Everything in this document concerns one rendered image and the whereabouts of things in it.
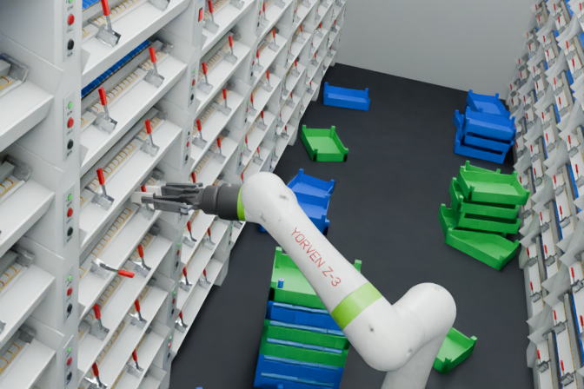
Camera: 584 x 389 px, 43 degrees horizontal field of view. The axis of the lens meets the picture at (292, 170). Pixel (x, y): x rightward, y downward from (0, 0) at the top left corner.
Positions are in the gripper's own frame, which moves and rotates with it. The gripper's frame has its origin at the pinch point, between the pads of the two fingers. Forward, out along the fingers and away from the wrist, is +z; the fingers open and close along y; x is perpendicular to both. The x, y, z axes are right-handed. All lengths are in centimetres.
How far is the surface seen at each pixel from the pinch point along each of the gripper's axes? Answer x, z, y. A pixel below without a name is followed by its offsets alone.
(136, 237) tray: -7.2, -0.8, -9.4
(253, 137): -43, 8, 129
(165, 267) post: -35.4, 5.3, 18.1
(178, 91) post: 21.6, -4.7, 18.0
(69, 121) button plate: 42, -11, -48
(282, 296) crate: -57, -25, 39
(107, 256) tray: -5.7, 1.7, -20.8
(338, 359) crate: -84, -44, 42
